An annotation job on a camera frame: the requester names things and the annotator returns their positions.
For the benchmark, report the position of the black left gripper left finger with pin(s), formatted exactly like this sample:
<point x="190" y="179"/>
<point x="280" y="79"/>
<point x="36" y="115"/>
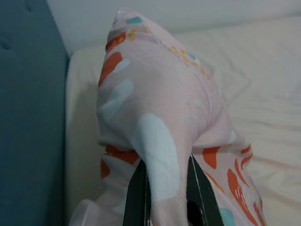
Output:
<point x="137" y="200"/>

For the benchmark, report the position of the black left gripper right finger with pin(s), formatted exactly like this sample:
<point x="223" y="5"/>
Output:
<point x="207" y="200"/>

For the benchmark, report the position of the teal padded headboard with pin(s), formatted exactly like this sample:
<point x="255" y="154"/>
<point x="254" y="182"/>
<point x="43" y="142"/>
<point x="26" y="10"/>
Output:
<point x="28" y="94"/>

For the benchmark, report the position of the pink patterned pillow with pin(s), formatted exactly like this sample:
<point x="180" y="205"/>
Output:
<point x="164" y="94"/>

